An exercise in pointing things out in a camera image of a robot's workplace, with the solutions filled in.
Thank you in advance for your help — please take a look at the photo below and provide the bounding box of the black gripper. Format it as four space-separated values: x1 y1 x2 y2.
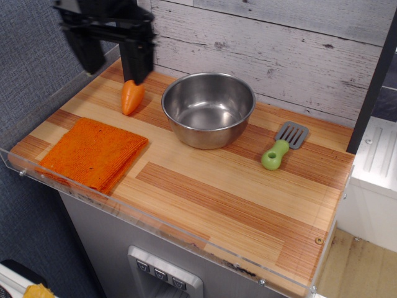
53 1 154 85

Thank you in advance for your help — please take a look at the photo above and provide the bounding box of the orange towel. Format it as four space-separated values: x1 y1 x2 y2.
39 118 149 195

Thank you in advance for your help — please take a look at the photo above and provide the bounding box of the orange toy carrot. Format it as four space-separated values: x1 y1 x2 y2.
121 80 145 115

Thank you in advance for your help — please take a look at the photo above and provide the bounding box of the stainless steel bowl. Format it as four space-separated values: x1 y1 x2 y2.
161 73 256 150

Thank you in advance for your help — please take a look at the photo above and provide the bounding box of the clear acrylic table guard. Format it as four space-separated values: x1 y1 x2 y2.
1 41 353 297

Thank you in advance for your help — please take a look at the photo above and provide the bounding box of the grey toy fridge cabinet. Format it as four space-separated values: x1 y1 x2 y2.
58 191 280 298

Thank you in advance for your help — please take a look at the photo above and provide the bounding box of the silver dispenser button panel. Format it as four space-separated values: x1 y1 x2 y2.
127 245 204 297

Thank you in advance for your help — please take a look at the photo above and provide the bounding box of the white toy sink unit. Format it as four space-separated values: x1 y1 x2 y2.
336 117 396 251

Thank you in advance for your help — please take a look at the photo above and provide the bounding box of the green handled grey spatula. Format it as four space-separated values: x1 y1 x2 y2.
261 121 309 171

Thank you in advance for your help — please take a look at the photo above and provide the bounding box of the dark right frame post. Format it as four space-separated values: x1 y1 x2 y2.
346 0 397 155

